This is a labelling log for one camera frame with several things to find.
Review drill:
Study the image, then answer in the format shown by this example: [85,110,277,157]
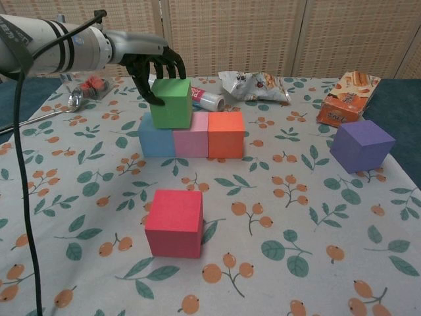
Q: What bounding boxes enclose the purple cube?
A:
[330,119,396,174]

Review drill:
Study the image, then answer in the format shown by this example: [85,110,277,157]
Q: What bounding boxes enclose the orange cube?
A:
[207,111,245,159]

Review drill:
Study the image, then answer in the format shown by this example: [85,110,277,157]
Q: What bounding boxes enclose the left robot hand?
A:
[104,30,187,106]

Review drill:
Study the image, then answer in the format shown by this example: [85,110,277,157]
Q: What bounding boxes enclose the red cube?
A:
[144,189,204,259]

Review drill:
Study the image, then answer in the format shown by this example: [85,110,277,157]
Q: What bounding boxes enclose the green cube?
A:
[149,78,193,130]

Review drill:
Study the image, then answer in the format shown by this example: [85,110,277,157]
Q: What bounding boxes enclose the crumpled snack bag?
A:
[218,70,292,106]

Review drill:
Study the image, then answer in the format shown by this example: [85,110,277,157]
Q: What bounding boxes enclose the orange biscuit box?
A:
[316,71,382,128]

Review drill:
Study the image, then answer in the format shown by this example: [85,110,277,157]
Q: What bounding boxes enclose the blue cube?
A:
[137,111,177,158]

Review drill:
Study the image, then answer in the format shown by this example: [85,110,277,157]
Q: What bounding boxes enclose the plastic wrap roll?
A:
[189,86,226,115]

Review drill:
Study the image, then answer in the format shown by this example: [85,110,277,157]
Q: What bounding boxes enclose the pink cube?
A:
[172,111,211,158]

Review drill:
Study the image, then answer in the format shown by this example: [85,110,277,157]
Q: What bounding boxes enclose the bamboo folding screen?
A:
[0,0,421,80]

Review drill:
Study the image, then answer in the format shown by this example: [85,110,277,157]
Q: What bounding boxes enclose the clear bag red items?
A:
[61,74,114,99]

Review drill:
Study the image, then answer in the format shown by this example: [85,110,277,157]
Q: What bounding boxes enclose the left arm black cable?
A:
[12,9,108,316]

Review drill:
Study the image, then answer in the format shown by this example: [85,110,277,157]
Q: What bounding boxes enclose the metal ladle spoon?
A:
[0,88,85,134]

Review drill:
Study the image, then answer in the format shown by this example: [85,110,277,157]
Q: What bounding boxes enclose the floral tablecloth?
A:
[0,76,421,316]

